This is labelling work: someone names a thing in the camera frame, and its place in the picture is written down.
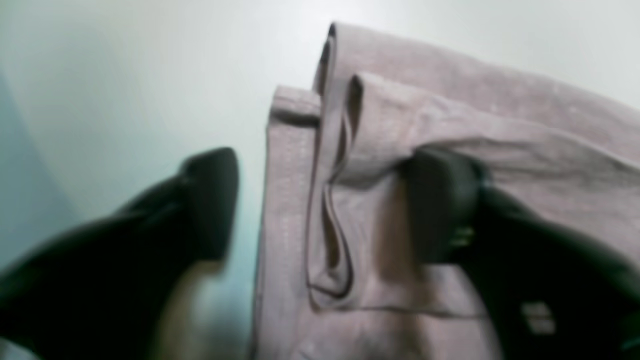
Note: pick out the pink t-shirt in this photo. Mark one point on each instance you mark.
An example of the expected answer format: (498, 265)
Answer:
(337, 277)

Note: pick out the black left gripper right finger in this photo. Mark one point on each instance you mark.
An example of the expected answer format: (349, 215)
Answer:
(551, 292)

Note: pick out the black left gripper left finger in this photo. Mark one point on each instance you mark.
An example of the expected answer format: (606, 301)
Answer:
(98, 291)

